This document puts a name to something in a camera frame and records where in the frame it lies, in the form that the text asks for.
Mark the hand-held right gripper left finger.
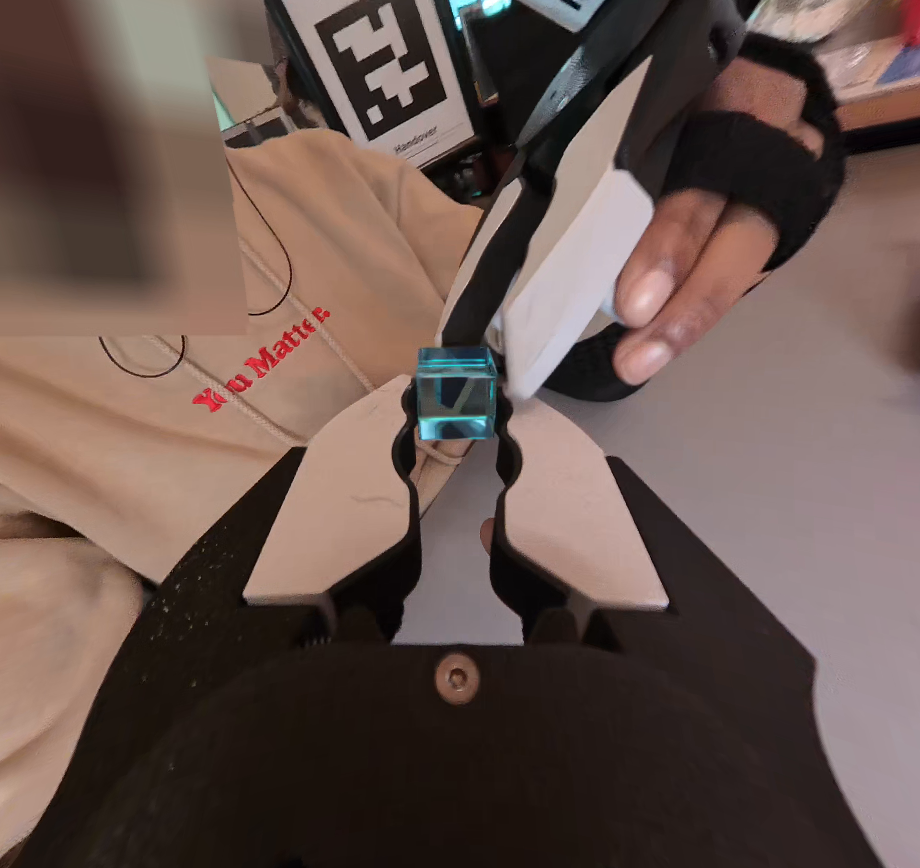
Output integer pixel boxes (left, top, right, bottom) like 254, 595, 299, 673
243, 373, 423, 645

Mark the framed black-white marker sign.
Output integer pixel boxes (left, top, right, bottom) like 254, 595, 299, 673
257, 0, 481, 169

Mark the clear acrylic cube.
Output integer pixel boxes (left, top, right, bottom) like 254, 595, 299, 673
415, 345, 499, 442

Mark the thin black cord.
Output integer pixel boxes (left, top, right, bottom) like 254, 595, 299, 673
99, 160, 294, 382

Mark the person's left hand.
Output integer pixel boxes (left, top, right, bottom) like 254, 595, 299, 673
613, 66, 825, 389

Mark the wooden-edged table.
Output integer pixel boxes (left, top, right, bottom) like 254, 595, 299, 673
819, 34, 920, 153

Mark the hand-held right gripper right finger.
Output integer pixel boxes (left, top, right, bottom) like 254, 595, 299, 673
490, 395, 671, 645

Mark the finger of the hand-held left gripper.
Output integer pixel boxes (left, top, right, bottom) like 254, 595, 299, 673
499, 56, 656, 400
438, 179, 549, 350

